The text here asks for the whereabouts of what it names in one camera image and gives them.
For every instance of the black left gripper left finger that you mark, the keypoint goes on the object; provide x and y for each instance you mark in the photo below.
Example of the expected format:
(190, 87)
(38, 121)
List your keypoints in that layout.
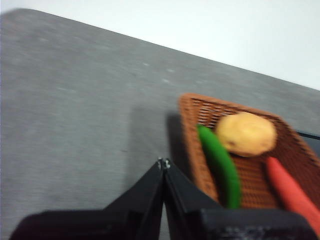
(120, 220)

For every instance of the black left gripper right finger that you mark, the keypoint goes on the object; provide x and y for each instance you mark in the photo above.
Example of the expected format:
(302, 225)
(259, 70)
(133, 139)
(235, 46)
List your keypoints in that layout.
(225, 225)

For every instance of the orange carrot with green leaves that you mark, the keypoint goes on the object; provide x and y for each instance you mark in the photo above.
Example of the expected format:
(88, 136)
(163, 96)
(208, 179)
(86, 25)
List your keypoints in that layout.
(287, 185)

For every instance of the brown wicker basket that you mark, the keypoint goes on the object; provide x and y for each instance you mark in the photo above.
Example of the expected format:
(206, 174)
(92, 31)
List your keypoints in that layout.
(252, 180)

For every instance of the green pepper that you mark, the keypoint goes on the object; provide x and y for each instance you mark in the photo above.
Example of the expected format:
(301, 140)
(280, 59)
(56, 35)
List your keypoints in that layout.
(220, 160)

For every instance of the yellow-brown potato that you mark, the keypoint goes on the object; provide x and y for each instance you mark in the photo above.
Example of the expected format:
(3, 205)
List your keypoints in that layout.
(246, 135)

